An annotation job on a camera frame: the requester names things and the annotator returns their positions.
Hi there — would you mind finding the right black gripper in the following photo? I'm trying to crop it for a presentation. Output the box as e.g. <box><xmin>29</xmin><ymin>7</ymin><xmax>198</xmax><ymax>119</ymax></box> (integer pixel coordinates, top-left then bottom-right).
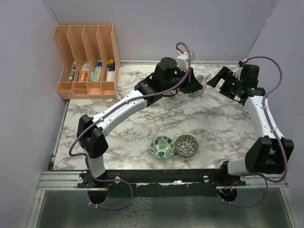
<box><xmin>207</xmin><ymin>67</ymin><xmax>244</xmax><ymax>100</ymax></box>

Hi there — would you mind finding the brown line pattern bowl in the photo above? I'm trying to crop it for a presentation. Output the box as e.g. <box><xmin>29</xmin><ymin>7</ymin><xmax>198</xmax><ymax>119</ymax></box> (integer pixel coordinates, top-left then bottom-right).
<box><xmin>188</xmin><ymin>75</ymin><xmax>208</xmax><ymax>98</ymax></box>

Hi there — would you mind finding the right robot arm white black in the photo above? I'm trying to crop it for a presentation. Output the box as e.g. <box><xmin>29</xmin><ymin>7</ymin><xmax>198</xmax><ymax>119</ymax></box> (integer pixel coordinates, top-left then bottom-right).
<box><xmin>207</xmin><ymin>64</ymin><xmax>294</xmax><ymax>186</ymax></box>

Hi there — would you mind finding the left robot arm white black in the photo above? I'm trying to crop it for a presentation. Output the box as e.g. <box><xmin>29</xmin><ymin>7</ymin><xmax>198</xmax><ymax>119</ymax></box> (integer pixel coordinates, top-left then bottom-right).
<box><xmin>76</xmin><ymin>54</ymin><xmax>203</xmax><ymax>188</ymax></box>

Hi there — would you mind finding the green leaf bowl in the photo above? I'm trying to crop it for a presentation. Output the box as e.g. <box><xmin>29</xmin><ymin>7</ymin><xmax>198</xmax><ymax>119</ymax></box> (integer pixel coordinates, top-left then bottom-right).
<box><xmin>150</xmin><ymin>135</ymin><xmax>176</xmax><ymax>160</ymax></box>

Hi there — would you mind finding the yellow black object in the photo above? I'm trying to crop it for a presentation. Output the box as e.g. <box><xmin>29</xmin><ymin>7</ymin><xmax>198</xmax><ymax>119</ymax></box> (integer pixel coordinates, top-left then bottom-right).
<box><xmin>106</xmin><ymin>59</ymin><xmax>115</xmax><ymax>68</ymax></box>

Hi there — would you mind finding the green white box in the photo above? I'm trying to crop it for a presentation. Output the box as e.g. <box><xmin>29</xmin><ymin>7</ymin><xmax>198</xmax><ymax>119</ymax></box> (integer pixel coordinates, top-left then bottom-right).
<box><xmin>91</xmin><ymin>66</ymin><xmax>102</xmax><ymax>82</ymax></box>

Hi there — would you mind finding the orange plastic file organizer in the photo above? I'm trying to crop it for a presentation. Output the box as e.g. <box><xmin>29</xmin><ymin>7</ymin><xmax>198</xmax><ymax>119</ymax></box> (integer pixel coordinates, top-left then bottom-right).
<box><xmin>53</xmin><ymin>25</ymin><xmax>120</xmax><ymax>100</ymax></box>

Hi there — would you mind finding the orange white carton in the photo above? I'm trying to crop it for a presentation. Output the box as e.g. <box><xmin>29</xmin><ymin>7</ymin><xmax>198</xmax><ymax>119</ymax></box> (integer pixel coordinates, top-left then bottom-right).
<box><xmin>78</xmin><ymin>62</ymin><xmax>90</xmax><ymax>82</ymax></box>

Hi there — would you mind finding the small bottle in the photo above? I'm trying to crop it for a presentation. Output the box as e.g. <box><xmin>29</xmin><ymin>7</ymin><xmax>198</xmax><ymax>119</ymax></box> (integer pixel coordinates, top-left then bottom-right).
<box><xmin>69</xmin><ymin>67</ymin><xmax>76</xmax><ymax>82</ymax></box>

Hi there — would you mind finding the white wire dish rack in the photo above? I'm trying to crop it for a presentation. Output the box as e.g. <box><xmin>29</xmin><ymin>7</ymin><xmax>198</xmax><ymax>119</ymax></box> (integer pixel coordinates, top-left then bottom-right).
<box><xmin>161</xmin><ymin>56</ymin><xmax>211</xmax><ymax>110</ymax></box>

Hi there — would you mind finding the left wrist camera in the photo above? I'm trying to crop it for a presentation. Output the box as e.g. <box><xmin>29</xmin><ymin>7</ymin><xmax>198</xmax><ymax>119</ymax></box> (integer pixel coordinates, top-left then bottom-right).
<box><xmin>176</xmin><ymin>51</ymin><xmax>195</xmax><ymax>72</ymax></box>

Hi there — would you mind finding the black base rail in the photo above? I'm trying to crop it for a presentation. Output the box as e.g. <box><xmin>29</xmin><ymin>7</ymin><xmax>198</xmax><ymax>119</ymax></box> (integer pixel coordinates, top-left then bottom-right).
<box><xmin>77</xmin><ymin>169</ymin><xmax>246</xmax><ymax>198</ymax></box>

